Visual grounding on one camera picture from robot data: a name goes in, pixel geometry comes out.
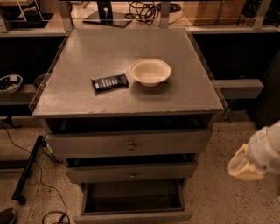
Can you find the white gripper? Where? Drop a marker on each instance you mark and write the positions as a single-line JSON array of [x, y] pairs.
[[259, 153]]

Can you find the grey bottom drawer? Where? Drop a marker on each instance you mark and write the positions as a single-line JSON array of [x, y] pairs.
[[136, 202]]

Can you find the grey drawer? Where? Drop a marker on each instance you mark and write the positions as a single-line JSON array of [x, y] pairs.
[[131, 172], [136, 202], [129, 143]]

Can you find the grey middle drawer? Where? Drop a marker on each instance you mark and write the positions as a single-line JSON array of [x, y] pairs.
[[131, 172]]

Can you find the grey top drawer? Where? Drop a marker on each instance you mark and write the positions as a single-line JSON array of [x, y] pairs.
[[129, 143]]

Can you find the grey wooden drawer cabinet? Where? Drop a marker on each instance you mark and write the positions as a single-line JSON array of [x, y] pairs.
[[69, 104]]

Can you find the white paper bowl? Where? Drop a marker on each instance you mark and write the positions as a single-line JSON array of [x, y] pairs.
[[150, 72]]

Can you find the black snack bar wrapper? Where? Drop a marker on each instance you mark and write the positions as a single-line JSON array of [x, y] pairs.
[[110, 82]]

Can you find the cardboard box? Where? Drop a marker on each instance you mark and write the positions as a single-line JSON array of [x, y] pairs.
[[217, 12]]

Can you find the black monitor stand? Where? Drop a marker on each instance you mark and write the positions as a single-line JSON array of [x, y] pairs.
[[105, 16]]

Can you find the black bar on floor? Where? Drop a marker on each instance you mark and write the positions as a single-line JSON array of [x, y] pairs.
[[17, 195]]

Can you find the dark shoe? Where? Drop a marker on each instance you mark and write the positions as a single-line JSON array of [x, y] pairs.
[[8, 216]]

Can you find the white bowl with items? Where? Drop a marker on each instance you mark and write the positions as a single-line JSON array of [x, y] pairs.
[[10, 83]]

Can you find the green handled tool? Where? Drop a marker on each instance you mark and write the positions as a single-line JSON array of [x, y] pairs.
[[47, 149]]

